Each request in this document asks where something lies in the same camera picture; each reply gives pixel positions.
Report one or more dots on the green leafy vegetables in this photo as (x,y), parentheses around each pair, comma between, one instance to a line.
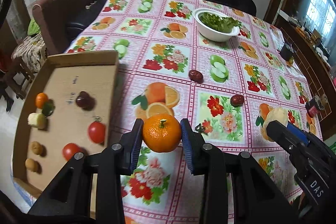
(218,21)

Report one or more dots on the wooden side cabinet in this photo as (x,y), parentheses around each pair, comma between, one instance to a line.
(307,48)

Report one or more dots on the red jujube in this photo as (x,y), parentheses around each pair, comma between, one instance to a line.
(196,75)
(237,100)

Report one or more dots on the mandarin orange with leaf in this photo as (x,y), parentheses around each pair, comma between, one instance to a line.
(42,101)

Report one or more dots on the green cushion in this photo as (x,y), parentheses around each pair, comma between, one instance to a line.
(33,26)

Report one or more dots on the brown armchair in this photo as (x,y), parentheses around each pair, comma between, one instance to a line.
(60,8)

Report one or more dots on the floral cushioned wooden chair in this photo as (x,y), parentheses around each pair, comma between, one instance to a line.
(29,52)

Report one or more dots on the red tomato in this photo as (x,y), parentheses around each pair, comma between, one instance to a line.
(71,151)
(97,132)

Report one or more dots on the dark red plum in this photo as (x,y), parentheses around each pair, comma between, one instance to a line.
(84,100)

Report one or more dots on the bright window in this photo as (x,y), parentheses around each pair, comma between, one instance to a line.
(320,2)

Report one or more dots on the fruit print tablecloth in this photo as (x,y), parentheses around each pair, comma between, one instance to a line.
(183,61)

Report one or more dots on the white bowl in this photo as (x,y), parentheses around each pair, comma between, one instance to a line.
(210,32)

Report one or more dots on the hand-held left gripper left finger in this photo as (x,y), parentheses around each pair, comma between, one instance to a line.
(136,146)

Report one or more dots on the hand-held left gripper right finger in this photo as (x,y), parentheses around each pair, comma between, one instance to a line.
(187,149)

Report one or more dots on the brown longan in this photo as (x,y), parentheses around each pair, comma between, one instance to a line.
(32,165)
(36,148)

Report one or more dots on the shallow cardboard box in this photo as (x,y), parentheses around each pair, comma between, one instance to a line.
(68,87)

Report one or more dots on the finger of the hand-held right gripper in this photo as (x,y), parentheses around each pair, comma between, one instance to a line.
(281,134)
(299,132)

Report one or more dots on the red and black gadget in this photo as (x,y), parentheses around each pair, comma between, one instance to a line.
(316,106)

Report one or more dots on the small black pot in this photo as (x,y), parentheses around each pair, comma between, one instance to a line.
(286,51)

